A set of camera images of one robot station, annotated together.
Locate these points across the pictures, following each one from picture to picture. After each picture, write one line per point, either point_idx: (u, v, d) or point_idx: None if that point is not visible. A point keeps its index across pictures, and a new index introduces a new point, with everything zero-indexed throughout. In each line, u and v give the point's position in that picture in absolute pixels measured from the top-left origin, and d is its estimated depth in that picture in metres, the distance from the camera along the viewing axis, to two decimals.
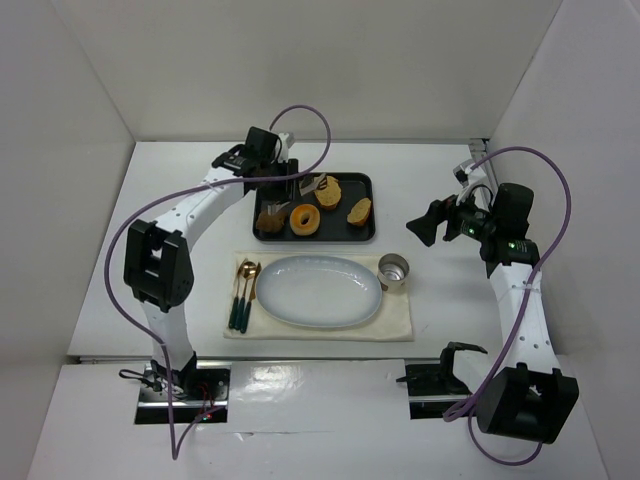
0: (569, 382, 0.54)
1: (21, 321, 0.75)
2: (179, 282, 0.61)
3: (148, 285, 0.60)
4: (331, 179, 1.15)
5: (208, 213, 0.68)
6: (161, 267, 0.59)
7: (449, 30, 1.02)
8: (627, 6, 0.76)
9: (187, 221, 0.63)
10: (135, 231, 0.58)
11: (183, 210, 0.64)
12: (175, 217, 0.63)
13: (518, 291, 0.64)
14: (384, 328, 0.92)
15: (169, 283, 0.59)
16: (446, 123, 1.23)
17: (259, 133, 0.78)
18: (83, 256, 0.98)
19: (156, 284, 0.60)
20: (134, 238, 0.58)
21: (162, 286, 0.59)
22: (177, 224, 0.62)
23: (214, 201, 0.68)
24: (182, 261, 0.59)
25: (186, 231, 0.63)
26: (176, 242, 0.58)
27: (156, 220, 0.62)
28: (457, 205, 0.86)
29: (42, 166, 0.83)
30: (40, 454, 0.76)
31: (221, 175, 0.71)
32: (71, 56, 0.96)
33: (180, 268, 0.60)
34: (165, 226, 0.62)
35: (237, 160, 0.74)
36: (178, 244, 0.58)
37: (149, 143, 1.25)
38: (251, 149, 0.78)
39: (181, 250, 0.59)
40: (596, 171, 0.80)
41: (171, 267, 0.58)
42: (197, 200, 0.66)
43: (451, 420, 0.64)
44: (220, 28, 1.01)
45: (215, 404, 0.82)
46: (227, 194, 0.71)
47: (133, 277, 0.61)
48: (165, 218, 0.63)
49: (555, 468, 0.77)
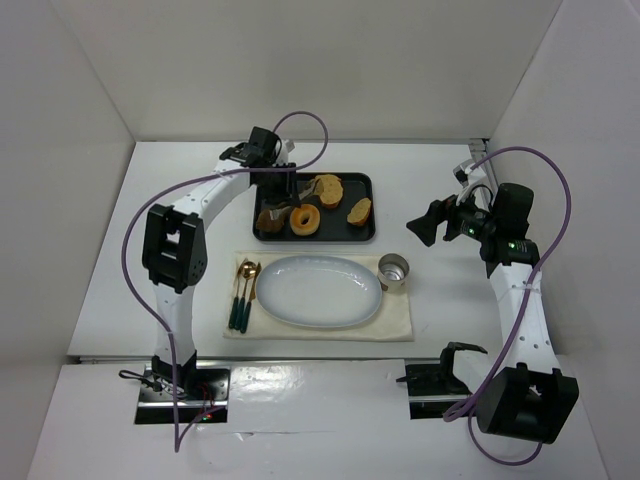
0: (569, 382, 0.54)
1: (22, 322, 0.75)
2: (195, 263, 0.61)
3: (164, 266, 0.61)
4: (334, 179, 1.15)
5: (219, 200, 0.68)
6: (179, 247, 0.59)
7: (449, 30, 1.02)
8: (627, 6, 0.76)
9: (202, 205, 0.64)
10: (153, 215, 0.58)
11: (196, 196, 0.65)
12: (190, 202, 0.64)
13: (518, 291, 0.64)
14: (384, 329, 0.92)
15: (187, 263, 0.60)
16: (446, 123, 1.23)
17: (262, 131, 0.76)
18: (83, 256, 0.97)
19: (173, 266, 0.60)
20: (152, 220, 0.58)
21: (179, 267, 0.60)
22: (193, 208, 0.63)
23: (226, 189, 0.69)
24: (198, 241, 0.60)
25: (202, 215, 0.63)
26: (193, 222, 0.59)
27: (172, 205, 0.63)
28: (457, 205, 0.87)
29: (42, 165, 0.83)
30: (40, 454, 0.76)
31: (231, 166, 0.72)
32: (70, 56, 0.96)
33: (197, 248, 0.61)
34: (181, 210, 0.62)
35: (242, 152, 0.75)
36: (196, 225, 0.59)
37: (149, 143, 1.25)
38: (255, 146, 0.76)
39: (198, 231, 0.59)
40: (596, 171, 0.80)
41: (189, 247, 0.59)
42: (209, 187, 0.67)
43: (451, 420, 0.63)
44: (220, 28, 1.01)
45: (215, 404, 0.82)
46: (237, 183, 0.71)
47: (151, 259, 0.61)
48: (180, 203, 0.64)
49: (555, 468, 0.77)
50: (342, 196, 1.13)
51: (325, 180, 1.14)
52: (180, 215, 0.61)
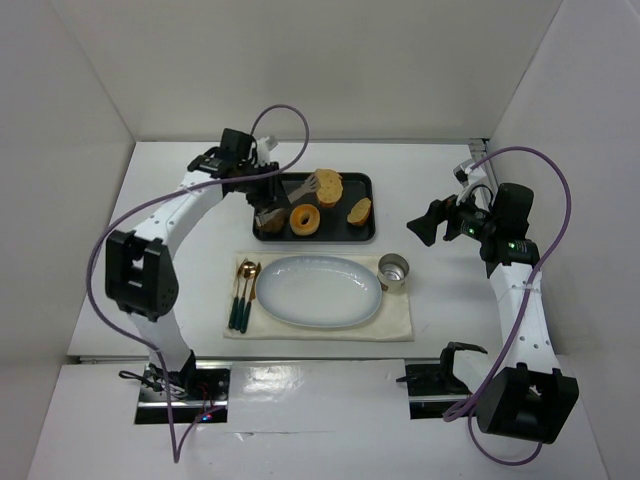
0: (569, 382, 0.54)
1: (22, 322, 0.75)
2: (162, 291, 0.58)
3: (130, 296, 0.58)
4: (334, 176, 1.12)
5: (188, 217, 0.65)
6: (145, 278, 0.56)
7: (448, 30, 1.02)
8: (627, 6, 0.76)
9: (167, 227, 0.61)
10: (114, 243, 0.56)
11: (161, 217, 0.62)
12: (154, 225, 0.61)
13: (518, 291, 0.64)
14: (384, 328, 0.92)
15: (154, 292, 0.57)
16: (446, 123, 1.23)
17: (234, 134, 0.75)
18: (82, 256, 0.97)
19: (139, 296, 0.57)
20: (112, 249, 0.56)
21: (146, 297, 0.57)
22: (157, 232, 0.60)
23: (195, 204, 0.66)
24: (165, 268, 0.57)
25: (168, 238, 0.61)
26: (157, 248, 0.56)
27: (134, 229, 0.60)
28: (457, 205, 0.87)
29: (41, 165, 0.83)
30: (40, 454, 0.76)
31: (199, 178, 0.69)
32: (70, 56, 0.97)
33: (165, 275, 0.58)
34: (144, 235, 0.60)
35: (212, 162, 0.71)
36: (160, 251, 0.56)
37: (149, 143, 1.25)
38: (227, 150, 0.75)
39: (163, 257, 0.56)
40: (596, 171, 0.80)
41: (155, 275, 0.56)
42: (175, 205, 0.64)
43: (451, 420, 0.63)
44: (220, 28, 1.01)
45: (215, 404, 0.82)
46: (207, 197, 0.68)
47: (116, 292, 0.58)
48: (143, 227, 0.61)
49: (555, 468, 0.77)
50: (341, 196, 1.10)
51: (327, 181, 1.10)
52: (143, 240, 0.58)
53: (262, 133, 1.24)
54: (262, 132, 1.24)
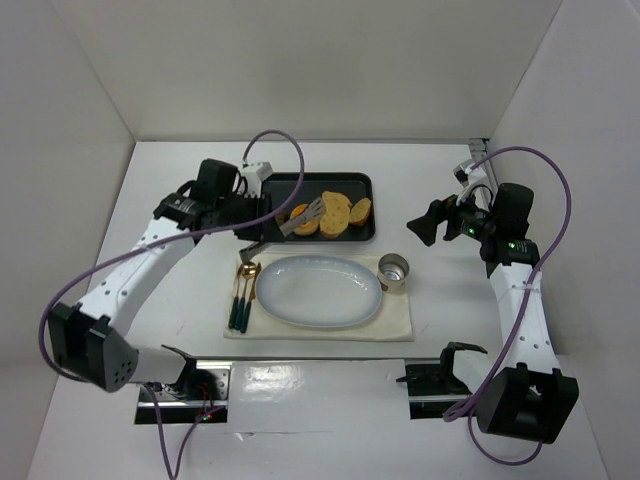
0: (569, 382, 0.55)
1: (22, 323, 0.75)
2: (113, 370, 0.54)
3: (79, 372, 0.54)
4: (343, 203, 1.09)
5: (147, 281, 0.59)
6: (90, 357, 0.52)
7: (448, 30, 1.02)
8: (627, 6, 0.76)
9: (118, 298, 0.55)
10: (57, 321, 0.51)
11: (113, 285, 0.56)
12: (104, 296, 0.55)
13: (518, 291, 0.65)
14: (384, 328, 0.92)
15: (102, 373, 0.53)
16: (446, 123, 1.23)
17: (213, 169, 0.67)
18: (82, 256, 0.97)
19: (88, 374, 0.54)
20: (55, 325, 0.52)
21: (95, 376, 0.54)
22: (106, 308, 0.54)
23: (154, 264, 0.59)
24: (112, 350, 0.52)
25: (118, 314, 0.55)
26: (102, 331, 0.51)
27: (81, 301, 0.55)
28: (457, 205, 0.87)
29: (41, 165, 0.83)
30: (40, 454, 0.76)
31: (163, 230, 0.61)
32: (70, 56, 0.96)
33: (115, 353, 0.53)
34: (91, 309, 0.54)
35: (184, 205, 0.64)
36: (105, 335, 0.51)
37: (149, 143, 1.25)
38: (204, 189, 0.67)
39: (109, 340, 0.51)
40: (596, 171, 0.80)
41: (100, 359, 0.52)
42: (131, 269, 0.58)
43: (451, 420, 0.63)
44: (220, 28, 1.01)
45: (215, 404, 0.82)
46: (171, 254, 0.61)
47: (64, 364, 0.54)
48: (92, 299, 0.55)
49: (555, 468, 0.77)
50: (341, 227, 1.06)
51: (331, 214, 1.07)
52: (90, 316, 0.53)
53: (262, 133, 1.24)
54: (262, 132, 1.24)
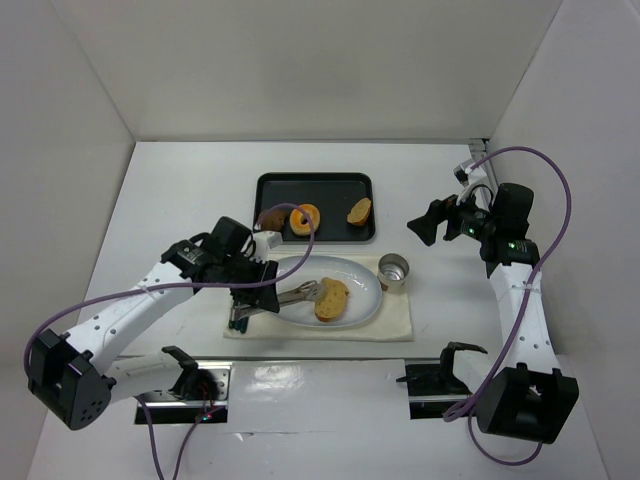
0: (569, 383, 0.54)
1: (21, 323, 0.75)
2: (81, 409, 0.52)
3: (49, 403, 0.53)
4: (341, 287, 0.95)
5: (139, 323, 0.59)
6: (62, 391, 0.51)
7: (448, 30, 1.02)
8: (628, 6, 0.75)
9: (106, 336, 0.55)
10: (40, 346, 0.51)
11: (104, 322, 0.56)
12: (92, 332, 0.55)
13: (518, 291, 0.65)
14: (384, 328, 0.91)
15: (68, 411, 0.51)
16: (446, 123, 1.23)
17: (228, 226, 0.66)
18: (83, 256, 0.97)
19: (57, 407, 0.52)
20: (37, 353, 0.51)
21: (62, 411, 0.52)
22: (91, 344, 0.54)
23: (150, 308, 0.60)
24: (86, 389, 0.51)
25: (101, 353, 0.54)
26: (81, 368, 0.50)
27: (68, 333, 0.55)
28: (457, 205, 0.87)
29: (41, 166, 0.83)
30: (39, 454, 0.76)
31: (165, 275, 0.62)
32: (70, 56, 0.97)
33: (88, 391, 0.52)
34: (76, 343, 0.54)
35: (192, 254, 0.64)
36: (83, 374, 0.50)
37: (149, 143, 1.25)
38: (215, 241, 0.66)
39: (87, 377, 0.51)
40: (596, 171, 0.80)
41: (71, 396, 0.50)
42: (125, 308, 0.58)
43: (451, 420, 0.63)
44: (220, 29, 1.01)
45: (215, 404, 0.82)
46: (170, 298, 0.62)
47: (35, 390, 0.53)
48: (80, 332, 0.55)
49: (555, 468, 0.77)
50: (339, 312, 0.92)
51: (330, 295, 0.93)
52: (74, 349, 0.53)
53: (262, 133, 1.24)
54: (262, 132, 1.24)
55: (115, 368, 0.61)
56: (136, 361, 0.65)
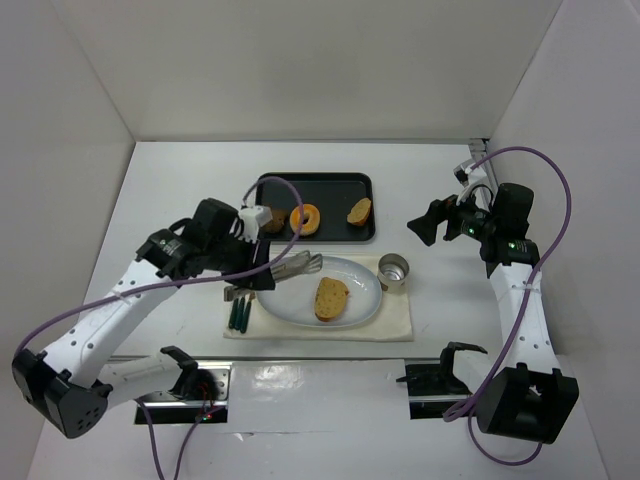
0: (569, 383, 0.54)
1: (21, 322, 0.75)
2: (75, 422, 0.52)
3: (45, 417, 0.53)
4: (341, 288, 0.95)
5: (118, 332, 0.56)
6: (50, 409, 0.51)
7: (448, 30, 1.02)
8: (627, 6, 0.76)
9: (83, 351, 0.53)
10: (20, 369, 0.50)
11: (80, 337, 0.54)
12: (69, 348, 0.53)
13: (518, 291, 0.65)
14: (384, 328, 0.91)
15: (61, 425, 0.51)
16: (446, 124, 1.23)
17: (209, 210, 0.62)
18: (83, 256, 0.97)
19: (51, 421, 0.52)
20: (20, 375, 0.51)
21: (56, 425, 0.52)
22: (69, 362, 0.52)
23: (128, 314, 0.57)
24: (72, 406, 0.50)
25: (79, 370, 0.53)
26: (60, 389, 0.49)
27: (45, 351, 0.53)
28: (457, 205, 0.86)
29: (41, 167, 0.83)
30: (40, 454, 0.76)
31: (141, 276, 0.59)
32: (70, 56, 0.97)
33: (75, 407, 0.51)
34: (55, 361, 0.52)
35: (171, 245, 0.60)
36: (61, 395, 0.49)
37: (149, 143, 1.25)
38: (196, 228, 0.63)
39: (67, 397, 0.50)
40: (596, 171, 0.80)
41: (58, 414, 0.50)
42: (101, 319, 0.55)
43: (451, 420, 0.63)
44: (220, 29, 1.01)
45: (215, 404, 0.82)
46: (148, 300, 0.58)
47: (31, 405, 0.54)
48: (57, 348, 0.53)
49: (555, 468, 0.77)
50: (337, 313, 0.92)
51: (330, 296, 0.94)
52: (52, 369, 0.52)
53: (262, 133, 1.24)
54: (261, 132, 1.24)
55: (112, 373, 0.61)
56: (135, 365, 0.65)
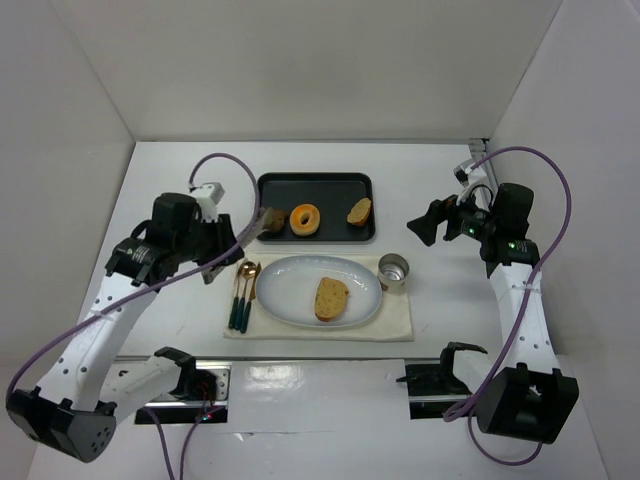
0: (569, 382, 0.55)
1: (21, 322, 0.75)
2: (88, 448, 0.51)
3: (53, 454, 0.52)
4: (341, 288, 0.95)
5: (108, 349, 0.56)
6: (59, 442, 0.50)
7: (448, 31, 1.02)
8: (627, 6, 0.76)
9: (78, 375, 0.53)
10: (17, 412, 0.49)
11: (71, 363, 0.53)
12: (62, 377, 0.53)
13: (518, 291, 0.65)
14: (384, 328, 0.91)
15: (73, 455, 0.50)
16: (445, 124, 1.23)
17: (166, 207, 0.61)
18: (83, 256, 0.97)
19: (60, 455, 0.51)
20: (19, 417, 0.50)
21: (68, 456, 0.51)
22: (67, 391, 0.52)
23: (113, 330, 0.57)
24: (81, 433, 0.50)
25: (79, 395, 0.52)
26: (66, 418, 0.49)
27: (39, 385, 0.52)
28: (457, 205, 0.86)
29: (42, 166, 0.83)
30: (40, 454, 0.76)
31: (117, 290, 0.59)
32: (70, 56, 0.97)
33: (85, 432, 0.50)
34: (52, 393, 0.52)
35: (139, 251, 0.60)
36: (68, 422, 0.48)
37: (149, 143, 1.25)
38: (159, 229, 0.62)
39: (75, 424, 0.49)
40: (596, 172, 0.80)
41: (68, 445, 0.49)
42: (88, 340, 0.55)
43: (451, 420, 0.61)
44: (220, 29, 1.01)
45: (215, 404, 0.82)
46: (131, 312, 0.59)
47: None
48: (50, 381, 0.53)
49: (555, 468, 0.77)
50: (337, 313, 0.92)
51: (329, 296, 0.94)
52: (51, 401, 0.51)
53: (262, 133, 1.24)
54: (261, 132, 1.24)
55: (113, 389, 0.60)
56: (134, 376, 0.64)
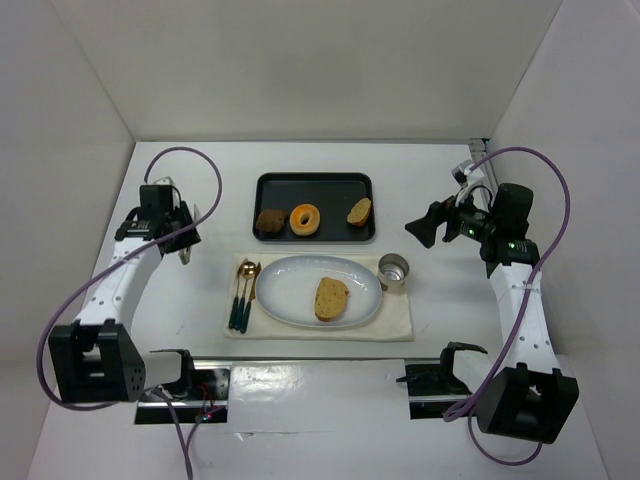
0: (569, 382, 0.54)
1: (23, 322, 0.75)
2: (130, 373, 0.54)
3: (94, 392, 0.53)
4: (341, 288, 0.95)
5: (135, 289, 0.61)
6: (105, 365, 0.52)
7: (448, 31, 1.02)
8: (627, 6, 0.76)
9: (115, 303, 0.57)
10: (62, 339, 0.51)
11: (105, 295, 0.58)
12: (100, 307, 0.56)
13: (518, 291, 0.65)
14: (384, 328, 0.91)
15: (120, 378, 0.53)
16: (446, 123, 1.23)
17: (153, 189, 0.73)
18: (83, 256, 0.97)
19: (104, 386, 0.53)
20: (64, 350, 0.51)
21: (113, 385, 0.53)
22: (108, 312, 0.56)
23: (136, 272, 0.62)
24: (125, 350, 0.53)
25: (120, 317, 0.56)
26: (113, 331, 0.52)
27: (78, 317, 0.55)
28: (457, 206, 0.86)
29: (42, 166, 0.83)
30: (40, 454, 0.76)
31: (132, 245, 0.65)
32: (71, 56, 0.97)
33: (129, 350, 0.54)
34: (92, 320, 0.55)
35: (140, 225, 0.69)
36: (116, 335, 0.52)
37: (149, 143, 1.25)
38: (150, 209, 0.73)
39: (121, 339, 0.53)
40: (596, 172, 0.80)
41: (115, 361, 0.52)
42: (117, 279, 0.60)
43: (451, 420, 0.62)
44: (220, 29, 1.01)
45: (215, 404, 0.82)
46: (147, 261, 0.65)
47: (72, 390, 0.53)
48: (87, 312, 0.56)
49: (555, 468, 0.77)
50: (339, 312, 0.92)
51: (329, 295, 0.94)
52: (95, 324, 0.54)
53: (262, 133, 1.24)
54: (261, 132, 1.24)
55: None
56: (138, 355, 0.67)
